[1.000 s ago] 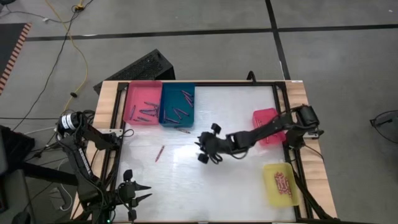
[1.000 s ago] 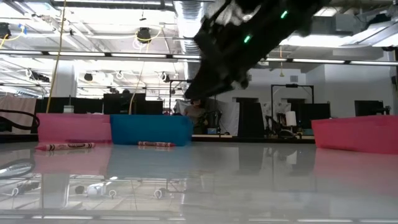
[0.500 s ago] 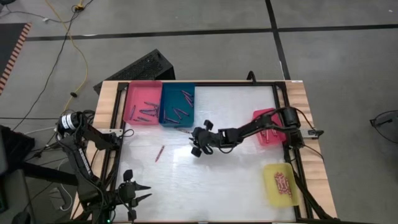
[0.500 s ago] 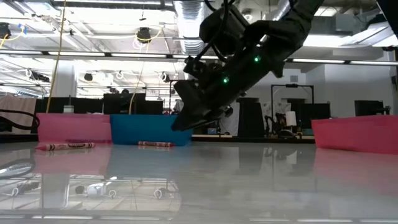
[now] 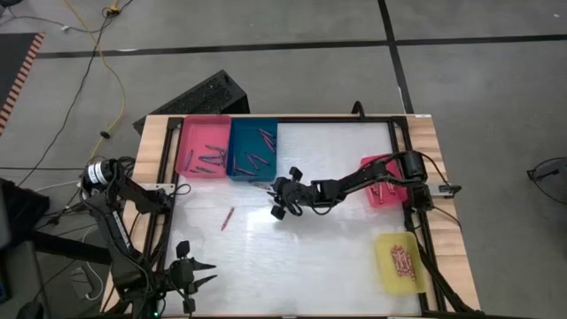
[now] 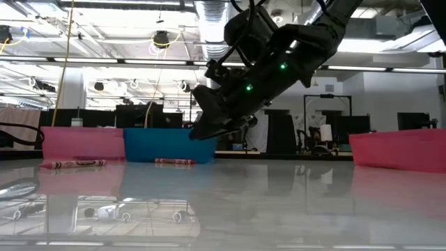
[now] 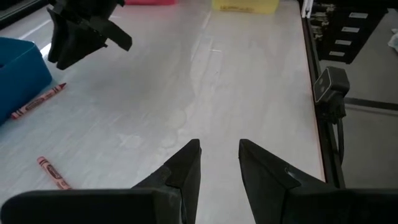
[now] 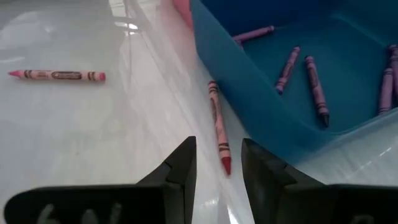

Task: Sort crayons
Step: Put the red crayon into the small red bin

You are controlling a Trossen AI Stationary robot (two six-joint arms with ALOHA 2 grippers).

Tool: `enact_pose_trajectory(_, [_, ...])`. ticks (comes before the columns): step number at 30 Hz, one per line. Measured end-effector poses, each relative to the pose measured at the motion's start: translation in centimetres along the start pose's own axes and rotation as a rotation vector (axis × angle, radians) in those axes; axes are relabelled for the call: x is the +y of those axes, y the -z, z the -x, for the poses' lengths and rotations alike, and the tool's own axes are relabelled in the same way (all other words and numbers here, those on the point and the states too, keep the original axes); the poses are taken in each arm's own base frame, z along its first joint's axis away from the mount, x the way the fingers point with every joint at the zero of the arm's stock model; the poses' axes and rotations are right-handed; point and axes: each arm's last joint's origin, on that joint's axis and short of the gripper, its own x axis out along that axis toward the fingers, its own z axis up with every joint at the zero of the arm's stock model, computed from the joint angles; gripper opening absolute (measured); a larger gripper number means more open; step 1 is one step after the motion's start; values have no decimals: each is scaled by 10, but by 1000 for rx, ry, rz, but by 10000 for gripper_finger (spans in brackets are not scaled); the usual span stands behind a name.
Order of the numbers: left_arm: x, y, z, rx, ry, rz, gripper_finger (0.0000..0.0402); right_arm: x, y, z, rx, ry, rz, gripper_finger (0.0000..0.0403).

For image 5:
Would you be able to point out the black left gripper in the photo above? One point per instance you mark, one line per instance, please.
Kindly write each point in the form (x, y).
(182, 274)

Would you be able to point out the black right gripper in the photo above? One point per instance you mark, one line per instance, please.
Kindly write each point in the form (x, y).
(290, 195)

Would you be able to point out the pink crayon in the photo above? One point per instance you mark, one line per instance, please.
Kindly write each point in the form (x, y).
(392, 189)
(380, 194)
(374, 188)

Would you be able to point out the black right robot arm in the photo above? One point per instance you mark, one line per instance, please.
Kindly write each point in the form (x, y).
(354, 181)

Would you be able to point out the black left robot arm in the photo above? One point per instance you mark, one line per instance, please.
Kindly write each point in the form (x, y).
(115, 221)

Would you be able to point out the blue plastic tray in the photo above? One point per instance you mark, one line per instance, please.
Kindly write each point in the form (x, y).
(246, 142)

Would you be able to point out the large pink plastic tray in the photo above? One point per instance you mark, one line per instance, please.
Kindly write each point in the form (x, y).
(197, 133)

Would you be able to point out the small pink plastic tray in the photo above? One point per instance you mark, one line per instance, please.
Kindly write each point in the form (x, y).
(371, 195)

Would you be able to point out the black table-edge clip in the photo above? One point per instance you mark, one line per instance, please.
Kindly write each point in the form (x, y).
(358, 108)

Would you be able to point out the grey power adapter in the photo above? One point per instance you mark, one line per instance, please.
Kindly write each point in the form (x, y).
(82, 283)

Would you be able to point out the black desk bar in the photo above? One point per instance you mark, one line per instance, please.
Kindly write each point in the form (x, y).
(71, 248)

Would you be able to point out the yellow plastic tray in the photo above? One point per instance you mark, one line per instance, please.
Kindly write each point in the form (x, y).
(385, 283)

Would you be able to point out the black computer mouse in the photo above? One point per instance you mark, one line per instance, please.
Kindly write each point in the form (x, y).
(31, 310)

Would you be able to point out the black fabric chair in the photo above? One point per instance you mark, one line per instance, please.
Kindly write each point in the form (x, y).
(22, 212)

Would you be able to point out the black mat with striped edge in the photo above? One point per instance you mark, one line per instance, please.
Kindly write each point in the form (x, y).
(13, 57)

